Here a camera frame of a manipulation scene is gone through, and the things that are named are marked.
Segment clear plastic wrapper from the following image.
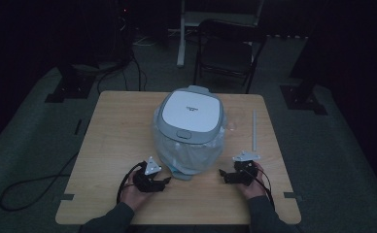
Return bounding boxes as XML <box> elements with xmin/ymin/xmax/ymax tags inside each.
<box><xmin>224</xmin><ymin>110</ymin><xmax>243</xmax><ymax>132</ymax></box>

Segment black cables on floor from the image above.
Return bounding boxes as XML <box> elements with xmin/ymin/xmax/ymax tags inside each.
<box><xmin>96</xmin><ymin>48</ymin><xmax>148</xmax><ymax>95</ymax></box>

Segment black stand with base plate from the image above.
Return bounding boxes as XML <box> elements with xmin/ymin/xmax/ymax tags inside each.
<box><xmin>45</xmin><ymin>63</ymin><xmax>96</xmax><ymax>104</ymax></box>
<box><xmin>279</xmin><ymin>28</ymin><xmax>328</xmax><ymax>117</ymax></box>

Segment clear plastic trash bag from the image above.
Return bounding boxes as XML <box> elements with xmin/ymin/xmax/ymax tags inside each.
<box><xmin>151</xmin><ymin>106</ymin><xmax>228</xmax><ymax>177</ymax></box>

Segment person's right hand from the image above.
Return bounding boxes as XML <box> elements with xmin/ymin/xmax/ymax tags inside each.
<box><xmin>236</xmin><ymin>161</ymin><xmax>268</xmax><ymax>200</ymax></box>

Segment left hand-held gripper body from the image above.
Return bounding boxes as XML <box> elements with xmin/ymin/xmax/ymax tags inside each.
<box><xmin>132</xmin><ymin>156</ymin><xmax>163</xmax><ymax>193</ymax></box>

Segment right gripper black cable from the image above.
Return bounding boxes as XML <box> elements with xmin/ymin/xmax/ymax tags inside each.
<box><xmin>241</xmin><ymin>167</ymin><xmax>276</xmax><ymax>212</ymax></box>

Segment black folding chair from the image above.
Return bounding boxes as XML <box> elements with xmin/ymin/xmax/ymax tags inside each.
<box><xmin>192</xmin><ymin>18</ymin><xmax>269</xmax><ymax>95</ymax></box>

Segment grey white lidded trash can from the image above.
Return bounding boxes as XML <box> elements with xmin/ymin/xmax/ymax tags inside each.
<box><xmin>154</xmin><ymin>84</ymin><xmax>226</xmax><ymax>182</ymax></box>

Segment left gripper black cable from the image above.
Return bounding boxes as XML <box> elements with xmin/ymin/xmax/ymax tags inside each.
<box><xmin>116</xmin><ymin>160</ymin><xmax>148</xmax><ymax>205</ymax></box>

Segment white straw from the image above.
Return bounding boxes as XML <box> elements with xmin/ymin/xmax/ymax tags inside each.
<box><xmin>252</xmin><ymin>109</ymin><xmax>257</xmax><ymax>152</ymax></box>

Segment black floor cable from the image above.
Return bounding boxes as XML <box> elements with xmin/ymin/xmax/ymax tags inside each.
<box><xmin>0</xmin><ymin>150</ymin><xmax>81</xmax><ymax>213</ymax></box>

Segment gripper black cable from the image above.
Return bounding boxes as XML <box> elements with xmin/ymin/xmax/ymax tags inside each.
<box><xmin>241</xmin><ymin>167</ymin><xmax>276</xmax><ymax>212</ymax></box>
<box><xmin>116</xmin><ymin>160</ymin><xmax>148</xmax><ymax>205</ymax></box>

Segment person's left hand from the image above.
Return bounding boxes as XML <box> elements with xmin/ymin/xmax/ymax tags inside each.
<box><xmin>120</xmin><ymin>169</ymin><xmax>155</xmax><ymax>212</ymax></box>

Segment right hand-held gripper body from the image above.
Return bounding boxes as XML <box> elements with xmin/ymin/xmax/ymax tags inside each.
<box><xmin>230</xmin><ymin>150</ymin><xmax>262</xmax><ymax>187</ymax></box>

